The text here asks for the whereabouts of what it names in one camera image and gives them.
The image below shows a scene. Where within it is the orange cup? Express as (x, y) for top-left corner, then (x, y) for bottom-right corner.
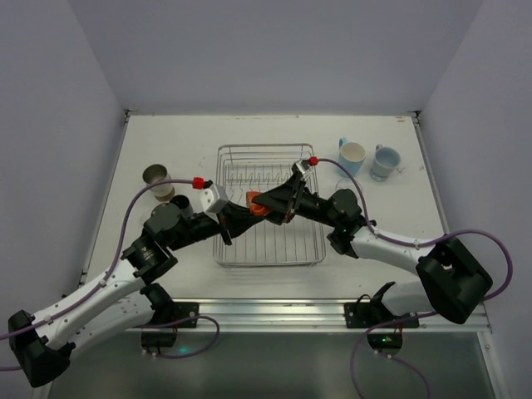
(246, 191), (270, 216)

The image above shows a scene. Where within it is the dark blue cup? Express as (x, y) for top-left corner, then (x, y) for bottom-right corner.
(170, 195), (194, 219)

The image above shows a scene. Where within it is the light blue faceted mug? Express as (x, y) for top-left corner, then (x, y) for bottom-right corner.
(338, 137), (366, 175)

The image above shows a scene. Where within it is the cream brown cup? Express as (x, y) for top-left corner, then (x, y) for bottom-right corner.
(148, 180), (175, 202)
(142, 164), (170, 185)

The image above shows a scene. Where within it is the pale blue white cup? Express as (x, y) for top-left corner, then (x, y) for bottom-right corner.
(369, 145), (401, 182)

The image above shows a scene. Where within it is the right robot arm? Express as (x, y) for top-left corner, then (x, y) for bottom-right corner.
(249, 179), (493, 324)

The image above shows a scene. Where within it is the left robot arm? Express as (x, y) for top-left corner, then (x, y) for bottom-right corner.
(4, 202), (263, 387)

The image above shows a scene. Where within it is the left black controller box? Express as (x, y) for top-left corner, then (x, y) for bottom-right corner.
(140, 331), (177, 354)

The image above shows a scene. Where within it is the black controller box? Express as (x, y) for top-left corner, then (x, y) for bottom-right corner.
(140, 331), (177, 354)
(367, 332), (403, 356)

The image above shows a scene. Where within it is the right black controller box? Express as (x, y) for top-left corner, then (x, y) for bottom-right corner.
(367, 332), (403, 356)

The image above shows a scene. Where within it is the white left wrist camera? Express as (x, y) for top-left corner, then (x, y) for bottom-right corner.
(199, 184), (229, 220)

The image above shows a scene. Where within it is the wire dish rack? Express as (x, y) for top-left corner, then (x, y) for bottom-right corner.
(213, 144), (325, 268)

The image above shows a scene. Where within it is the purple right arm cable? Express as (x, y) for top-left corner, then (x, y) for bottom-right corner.
(309, 156), (515, 399)

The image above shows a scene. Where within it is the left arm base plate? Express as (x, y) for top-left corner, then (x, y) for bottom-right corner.
(163, 302), (200, 323)

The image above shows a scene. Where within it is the aluminium mounting rail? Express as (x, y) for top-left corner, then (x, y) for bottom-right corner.
(124, 295), (491, 333)

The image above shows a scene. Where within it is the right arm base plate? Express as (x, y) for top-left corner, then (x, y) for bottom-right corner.
(343, 294), (411, 329)

